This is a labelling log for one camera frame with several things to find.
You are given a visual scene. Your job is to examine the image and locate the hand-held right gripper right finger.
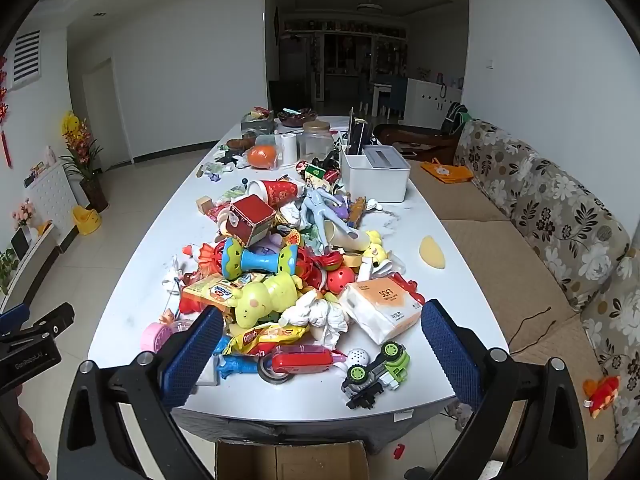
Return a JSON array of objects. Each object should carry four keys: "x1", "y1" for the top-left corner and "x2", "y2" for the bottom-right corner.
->
[{"x1": 421, "y1": 299, "x2": 591, "y2": 480}]

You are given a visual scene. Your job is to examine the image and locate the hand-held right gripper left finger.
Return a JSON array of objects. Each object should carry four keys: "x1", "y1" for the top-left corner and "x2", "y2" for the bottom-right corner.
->
[{"x1": 57, "y1": 305, "x2": 226, "y2": 480}]

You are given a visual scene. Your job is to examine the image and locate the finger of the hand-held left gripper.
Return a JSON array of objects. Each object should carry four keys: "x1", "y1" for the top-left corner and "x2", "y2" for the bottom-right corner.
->
[
  {"x1": 0, "y1": 302, "x2": 32, "y2": 337},
  {"x1": 0, "y1": 302, "x2": 76, "y2": 356}
]

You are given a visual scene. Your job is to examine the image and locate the white perforated toy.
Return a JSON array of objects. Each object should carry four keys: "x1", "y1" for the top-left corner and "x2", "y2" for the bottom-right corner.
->
[{"x1": 345, "y1": 347, "x2": 372, "y2": 374}]

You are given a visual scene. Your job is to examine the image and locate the cardboard box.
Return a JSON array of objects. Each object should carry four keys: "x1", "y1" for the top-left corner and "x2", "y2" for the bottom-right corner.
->
[{"x1": 215, "y1": 439, "x2": 370, "y2": 480}]

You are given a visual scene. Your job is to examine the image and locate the pink alarm clock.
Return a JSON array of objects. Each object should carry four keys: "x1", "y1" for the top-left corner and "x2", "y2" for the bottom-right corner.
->
[{"x1": 140, "y1": 322, "x2": 176, "y2": 353}]

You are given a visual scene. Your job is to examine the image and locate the blue toy dinosaur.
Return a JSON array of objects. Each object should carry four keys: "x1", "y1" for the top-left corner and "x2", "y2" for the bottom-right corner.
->
[{"x1": 216, "y1": 355, "x2": 261, "y2": 380}]

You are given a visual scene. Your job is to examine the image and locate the green potted plant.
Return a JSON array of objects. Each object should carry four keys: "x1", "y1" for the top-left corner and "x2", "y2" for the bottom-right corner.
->
[{"x1": 0, "y1": 247, "x2": 21, "y2": 296}]

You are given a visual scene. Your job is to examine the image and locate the orange juice packet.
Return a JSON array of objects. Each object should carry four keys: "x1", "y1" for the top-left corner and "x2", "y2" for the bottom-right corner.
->
[{"x1": 181, "y1": 277, "x2": 246, "y2": 311}]

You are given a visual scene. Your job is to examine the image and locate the yellow snack packet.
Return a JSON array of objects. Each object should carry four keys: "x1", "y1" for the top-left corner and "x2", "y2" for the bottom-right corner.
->
[{"x1": 222, "y1": 324, "x2": 311, "y2": 356}]

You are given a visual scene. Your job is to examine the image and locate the green toy truck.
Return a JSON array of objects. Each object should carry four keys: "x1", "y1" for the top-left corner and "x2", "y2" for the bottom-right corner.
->
[{"x1": 341, "y1": 341, "x2": 412, "y2": 410}]

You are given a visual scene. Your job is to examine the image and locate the orange white tissue pack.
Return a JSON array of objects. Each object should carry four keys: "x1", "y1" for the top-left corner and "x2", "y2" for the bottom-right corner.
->
[{"x1": 339, "y1": 280, "x2": 425, "y2": 345}]

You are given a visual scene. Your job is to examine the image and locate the red crab toy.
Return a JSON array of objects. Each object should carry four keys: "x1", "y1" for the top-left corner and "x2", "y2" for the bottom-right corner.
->
[{"x1": 387, "y1": 272, "x2": 426, "y2": 306}]

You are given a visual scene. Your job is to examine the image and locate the tape roll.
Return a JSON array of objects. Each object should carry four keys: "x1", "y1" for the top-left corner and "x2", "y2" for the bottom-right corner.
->
[{"x1": 257, "y1": 360, "x2": 293, "y2": 386}]

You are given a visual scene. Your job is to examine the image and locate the light green toy figure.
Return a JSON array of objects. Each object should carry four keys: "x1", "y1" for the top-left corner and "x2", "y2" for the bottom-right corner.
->
[{"x1": 234, "y1": 272, "x2": 304, "y2": 331}]

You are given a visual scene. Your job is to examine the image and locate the yellow sponge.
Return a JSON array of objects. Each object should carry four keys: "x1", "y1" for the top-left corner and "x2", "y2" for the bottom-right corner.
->
[{"x1": 419, "y1": 236, "x2": 447, "y2": 271}]

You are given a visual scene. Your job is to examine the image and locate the yellow potty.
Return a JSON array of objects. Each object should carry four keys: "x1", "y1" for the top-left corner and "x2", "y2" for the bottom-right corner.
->
[{"x1": 72, "y1": 205, "x2": 102, "y2": 236}]

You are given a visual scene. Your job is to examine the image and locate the blue green rattle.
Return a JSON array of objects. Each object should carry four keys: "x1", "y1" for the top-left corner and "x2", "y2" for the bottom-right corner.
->
[{"x1": 222, "y1": 237, "x2": 304, "y2": 279}]

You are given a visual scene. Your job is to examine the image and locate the white radiator cover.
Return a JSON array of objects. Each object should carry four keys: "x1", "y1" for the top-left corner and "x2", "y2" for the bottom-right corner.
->
[{"x1": 25, "y1": 162, "x2": 81, "y2": 246}]

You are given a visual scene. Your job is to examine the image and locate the yellow duck toy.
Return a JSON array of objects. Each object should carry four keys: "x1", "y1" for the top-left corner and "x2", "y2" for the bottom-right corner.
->
[{"x1": 362, "y1": 230, "x2": 391, "y2": 266}]

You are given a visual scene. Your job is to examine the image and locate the red perforated ball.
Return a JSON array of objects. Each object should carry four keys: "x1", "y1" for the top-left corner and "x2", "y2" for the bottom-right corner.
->
[{"x1": 327, "y1": 267, "x2": 357, "y2": 295}]

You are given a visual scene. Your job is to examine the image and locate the crumpled white tissue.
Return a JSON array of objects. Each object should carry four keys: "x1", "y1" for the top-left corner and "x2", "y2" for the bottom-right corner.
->
[{"x1": 280, "y1": 290, "x2": 349, "y2": 351}]

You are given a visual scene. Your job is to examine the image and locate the red cube box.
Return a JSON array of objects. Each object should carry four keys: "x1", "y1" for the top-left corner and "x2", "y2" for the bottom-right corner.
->
[{"x1": 218, "y1": 195, "x2": 277, "y2": 248}]

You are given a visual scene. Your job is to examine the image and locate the floral sofa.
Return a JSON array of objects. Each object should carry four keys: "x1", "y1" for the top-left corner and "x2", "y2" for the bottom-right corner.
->
[{"x1": 407, "y1": 119, "x2": 640, "y2": 480}]

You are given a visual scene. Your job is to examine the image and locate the cream paper cup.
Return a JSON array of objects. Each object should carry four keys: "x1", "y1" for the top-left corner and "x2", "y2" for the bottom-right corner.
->
[{"x1": 322, "y1": 220, "x2": 373, "y2": 253}]

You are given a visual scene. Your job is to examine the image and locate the red plush toy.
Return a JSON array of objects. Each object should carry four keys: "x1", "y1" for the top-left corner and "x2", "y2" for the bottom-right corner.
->
[{"x1": 582, "y1": 375, "x2": 621, "y2": 418}]

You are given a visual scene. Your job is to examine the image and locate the yellow flower plant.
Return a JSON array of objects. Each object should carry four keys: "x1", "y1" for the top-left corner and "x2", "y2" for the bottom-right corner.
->
[{"x1": 59, "y1": 111, "x2": 110, "y2": 213}]

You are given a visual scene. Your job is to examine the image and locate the red paper cup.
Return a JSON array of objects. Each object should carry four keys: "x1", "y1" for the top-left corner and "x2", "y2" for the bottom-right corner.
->
[{"x1": 248, "y1": 179, "x2": 305, "y2": 209}]

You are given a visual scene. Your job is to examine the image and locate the orange bag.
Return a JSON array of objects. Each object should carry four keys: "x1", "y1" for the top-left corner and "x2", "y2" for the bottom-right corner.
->
[{"x1": 420, "y1": 158, "x2": 473, "y2": 183}]

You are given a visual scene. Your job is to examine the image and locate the pale blue doll figure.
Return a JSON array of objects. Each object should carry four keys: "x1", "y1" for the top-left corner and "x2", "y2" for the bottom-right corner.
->
[{"x1": 299, "y1": 185, "x2": 351, "y2": 233}]

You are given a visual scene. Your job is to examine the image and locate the white storage box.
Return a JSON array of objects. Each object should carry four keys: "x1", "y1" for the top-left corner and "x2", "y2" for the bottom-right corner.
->
[{"x1": 340, "y1": 145, "x2": 412, "y2": 203}]

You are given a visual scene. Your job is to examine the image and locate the red hanging ornament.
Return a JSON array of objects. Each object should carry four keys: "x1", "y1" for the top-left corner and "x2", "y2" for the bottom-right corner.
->
[{"x1": 0, "y1": 55, "x2": 13, "y2": 168}]

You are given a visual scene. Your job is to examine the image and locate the orange ball in plastic tub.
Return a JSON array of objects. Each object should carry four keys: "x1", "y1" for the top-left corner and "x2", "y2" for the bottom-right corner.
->
[{"x1": 248, "y1": 135, "x2": 281, "y2": 170}]

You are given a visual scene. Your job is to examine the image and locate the wooden armchair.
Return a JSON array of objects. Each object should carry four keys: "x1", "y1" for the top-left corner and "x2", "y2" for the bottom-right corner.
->
[{"x1": 374, "y1": 122, "x2": 463, "y2": 163}]

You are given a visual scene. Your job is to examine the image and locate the black folders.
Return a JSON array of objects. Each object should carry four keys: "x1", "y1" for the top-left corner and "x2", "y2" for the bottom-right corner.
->
[{"x1": 347, "y1": 106, "x2": 373, "y2": 157}]

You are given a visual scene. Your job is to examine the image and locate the grey tissue box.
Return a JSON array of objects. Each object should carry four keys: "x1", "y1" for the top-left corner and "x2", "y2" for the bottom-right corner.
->
[{"x1": 240, "y1": 112, "x2": 276, "y2": 136}]

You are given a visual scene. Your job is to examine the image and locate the clear plastic jar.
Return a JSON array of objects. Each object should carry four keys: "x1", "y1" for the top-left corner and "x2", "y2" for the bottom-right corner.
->
[{"x1": 301, "y1": 121, "x2": 335, "y2": 161}]

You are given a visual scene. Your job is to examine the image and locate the white cabinet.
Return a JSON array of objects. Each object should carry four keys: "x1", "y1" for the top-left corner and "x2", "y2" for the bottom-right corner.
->
[{"x1": 404, "y1": 78, "x2": 463, "y2": 128}]

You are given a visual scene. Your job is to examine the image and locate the dark fruit bowl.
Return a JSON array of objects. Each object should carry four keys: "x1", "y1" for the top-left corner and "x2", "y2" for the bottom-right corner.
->
[{"x1": 277, "y1": 107, "x2": 317, "y2": 128}]

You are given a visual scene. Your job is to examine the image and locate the black cable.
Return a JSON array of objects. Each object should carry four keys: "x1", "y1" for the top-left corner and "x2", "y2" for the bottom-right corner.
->
[{"x1": 507, "y1": 307, "x2": 557, "y2": 356}]

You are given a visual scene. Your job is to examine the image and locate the white wall vent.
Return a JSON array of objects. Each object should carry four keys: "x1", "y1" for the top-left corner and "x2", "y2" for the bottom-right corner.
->
[{"x1": 11, "y1": 29, "x2": 42, "y2": 91}]

